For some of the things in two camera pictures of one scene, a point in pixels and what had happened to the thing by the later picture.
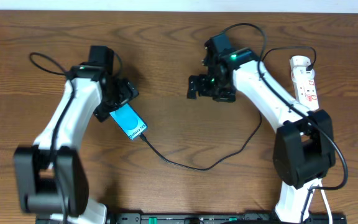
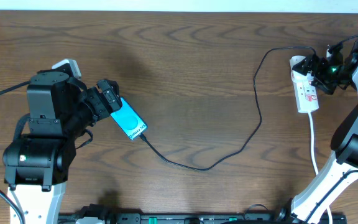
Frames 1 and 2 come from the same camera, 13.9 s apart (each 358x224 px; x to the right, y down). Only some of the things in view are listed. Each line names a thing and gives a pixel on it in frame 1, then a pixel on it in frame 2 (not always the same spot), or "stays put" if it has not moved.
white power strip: x=304 y=81 stays put
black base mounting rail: x=208 y=218 stays put
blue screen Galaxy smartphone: x=131 y=122 stays put
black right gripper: x=228 y=96 to x=322 y=63
